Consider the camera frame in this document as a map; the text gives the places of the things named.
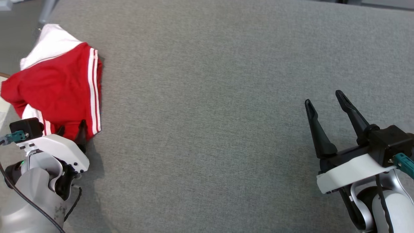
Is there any grey metal leg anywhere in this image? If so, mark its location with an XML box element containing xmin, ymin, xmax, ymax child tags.
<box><xmin>38</xmin><ymin>0</ymin><xmax>59</xmax><ymax>26</ymax></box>

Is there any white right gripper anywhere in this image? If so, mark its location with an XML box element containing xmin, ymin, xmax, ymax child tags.
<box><xmin>305</xmin><ymin>90</ymin><xmax>397</xmax><ymax>194</ymax></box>

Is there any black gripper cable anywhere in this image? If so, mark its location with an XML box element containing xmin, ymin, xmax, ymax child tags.
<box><xmin>375</xmin><ymin>174</ymin><xmax>394</xmax><ymax>233</ymax></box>
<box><xmin>64</xmin><ymin>186</ymin><xmax>82</xmax><ymax>222</ymax></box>

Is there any teal camera connector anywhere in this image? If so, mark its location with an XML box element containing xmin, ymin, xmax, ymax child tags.
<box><xmin>0</xmin><ymin>130</ymin><xmax>26</xmax><ymax>145</ymax></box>
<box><xmin>393</xmin><ymin>153</ymin><xmax>414</xmax><ymax>179</ymax></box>

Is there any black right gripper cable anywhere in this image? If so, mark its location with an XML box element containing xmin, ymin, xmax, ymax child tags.
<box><xmin>375</xmin><ymin>174</ymin><xmax>394</xmax><ymax>233</ymax></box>

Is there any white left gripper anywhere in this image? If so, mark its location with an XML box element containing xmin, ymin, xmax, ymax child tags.
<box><xmin>16</xmin><ymin>120</ymin><xmax>90</xmax><ymax>173</ymax></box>

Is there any black left camera cable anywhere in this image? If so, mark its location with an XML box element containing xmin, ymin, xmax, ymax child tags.
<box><xmin>0</xmin><ymin>162</ymin><xmax>65</xmax><ymax>233</ymax></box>

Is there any teal right camera connector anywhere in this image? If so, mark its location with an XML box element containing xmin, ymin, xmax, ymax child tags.
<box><xmin>393</xmin><ymin>153</ymin><xmax>414</xmax><ymax>179</ymax></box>

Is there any red Bulls 23 jersey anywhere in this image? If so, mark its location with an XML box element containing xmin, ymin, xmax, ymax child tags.
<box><xmin>1</xmin><ymin>24</ymin><xmax>103</xmax><ymax>141</ymax></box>

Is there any teal left camera connector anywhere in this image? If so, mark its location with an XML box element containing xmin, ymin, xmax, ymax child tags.
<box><xmin>0</xmin><ymin>130</ymin><xmax>26</xmax><ymax>145</ymax></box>

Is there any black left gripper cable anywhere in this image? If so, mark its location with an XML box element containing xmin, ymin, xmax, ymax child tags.
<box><xmin>64</xmin><ymin>186</ymin><xmax>82</xmax><ymax>222</ymax></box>

